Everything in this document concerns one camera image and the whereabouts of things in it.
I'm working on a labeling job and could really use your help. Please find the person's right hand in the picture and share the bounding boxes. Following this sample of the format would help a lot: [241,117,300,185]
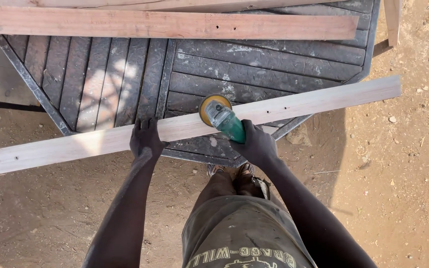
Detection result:
[230,119,279,168]

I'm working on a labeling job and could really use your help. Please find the person's grey printed shirt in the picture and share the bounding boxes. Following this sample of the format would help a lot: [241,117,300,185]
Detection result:
[181,195,317,268]

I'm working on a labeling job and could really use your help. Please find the person's brown trousers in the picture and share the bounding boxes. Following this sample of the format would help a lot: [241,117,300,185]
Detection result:
[192,172,271,213]

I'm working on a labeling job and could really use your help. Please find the person's left sandal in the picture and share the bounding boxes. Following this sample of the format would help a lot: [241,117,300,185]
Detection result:
[207,164,225,177]

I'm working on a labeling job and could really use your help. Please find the short wooden post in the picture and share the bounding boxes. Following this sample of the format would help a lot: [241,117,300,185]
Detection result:
[384,0,402,47]

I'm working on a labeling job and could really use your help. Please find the dark octagonal slatted table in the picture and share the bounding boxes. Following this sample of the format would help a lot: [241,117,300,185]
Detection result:
[0,0,381,168]

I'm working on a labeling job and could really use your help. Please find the pale wooden plank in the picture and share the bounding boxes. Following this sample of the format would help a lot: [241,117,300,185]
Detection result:
[0,75,402,179]

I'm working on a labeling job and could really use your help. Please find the person's left hand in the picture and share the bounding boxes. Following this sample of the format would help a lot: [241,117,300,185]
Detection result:
[130,118,170,160]

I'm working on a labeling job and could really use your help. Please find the green angle grinder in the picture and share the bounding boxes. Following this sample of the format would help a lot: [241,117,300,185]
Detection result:
[199,94,246,144]

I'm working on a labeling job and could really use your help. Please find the reddish wooden plank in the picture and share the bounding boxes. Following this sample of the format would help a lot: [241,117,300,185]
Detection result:
[0,5,360,41]

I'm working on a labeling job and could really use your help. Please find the tan rock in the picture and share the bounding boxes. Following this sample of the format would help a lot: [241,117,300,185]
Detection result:
[286,124,312,146]

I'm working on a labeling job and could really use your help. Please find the black metal bar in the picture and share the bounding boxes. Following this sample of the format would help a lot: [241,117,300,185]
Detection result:
[0,101,46,116]

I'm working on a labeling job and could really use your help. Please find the light wooden board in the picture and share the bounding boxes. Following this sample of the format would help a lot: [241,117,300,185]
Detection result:
[0,0,349,12]

